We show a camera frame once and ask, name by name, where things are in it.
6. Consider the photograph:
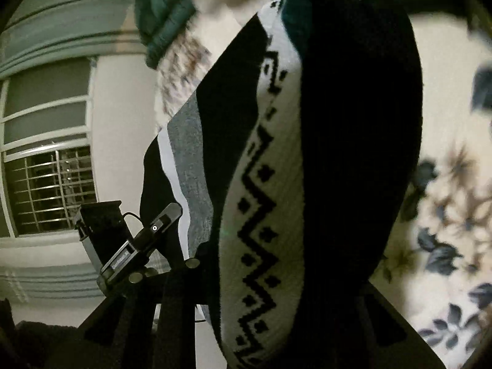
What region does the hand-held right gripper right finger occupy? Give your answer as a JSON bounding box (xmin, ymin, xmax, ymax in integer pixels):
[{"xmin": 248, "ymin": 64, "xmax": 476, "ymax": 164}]
[{"xmin": 357, "ymin": 281, "xmax": 446, "ymax": 369}]

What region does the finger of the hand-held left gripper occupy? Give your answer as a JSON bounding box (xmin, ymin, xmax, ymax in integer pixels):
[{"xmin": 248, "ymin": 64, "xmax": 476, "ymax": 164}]
[{"xmin": 134, "ymin": 202, "xmax": 183, "ymax": 253}]

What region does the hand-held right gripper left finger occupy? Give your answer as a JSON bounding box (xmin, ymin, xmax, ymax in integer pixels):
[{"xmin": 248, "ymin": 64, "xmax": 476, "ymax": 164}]
[{"xmin": 77, "ymin": 257, "xmax": 201, "ymax": 369}]

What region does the black patterned knit sweater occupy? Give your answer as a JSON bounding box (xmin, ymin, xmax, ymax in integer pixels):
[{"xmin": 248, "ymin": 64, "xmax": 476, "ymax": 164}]
[{"xmin": 139, "ymin": 0, "xmax": 423, "ymax": 369}]

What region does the window with metal grille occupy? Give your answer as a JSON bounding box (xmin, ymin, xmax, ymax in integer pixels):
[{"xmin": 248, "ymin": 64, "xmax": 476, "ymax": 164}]
[{"xmin": 0, "ymin": 58, "xmax": 100, "ymax": 239}]

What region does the floral fleece blanket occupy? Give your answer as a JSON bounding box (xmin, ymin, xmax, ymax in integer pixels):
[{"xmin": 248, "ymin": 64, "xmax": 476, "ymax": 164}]
[{"xmin": 154, "ymin": 0, "xmax": 492, "ymax": 354}]

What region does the dark cloth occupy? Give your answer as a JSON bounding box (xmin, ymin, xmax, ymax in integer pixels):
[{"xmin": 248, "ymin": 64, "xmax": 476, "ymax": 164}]
[{"xmin": 0, "ymin": 298, "xmax": 97, "ymax": 369}]

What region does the dark green quilt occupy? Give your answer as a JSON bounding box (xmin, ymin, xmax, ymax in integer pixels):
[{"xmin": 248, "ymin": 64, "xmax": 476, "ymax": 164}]
[{"xmin": 134, "ymin": 0, "xmax": 197, "ymax": 69}]

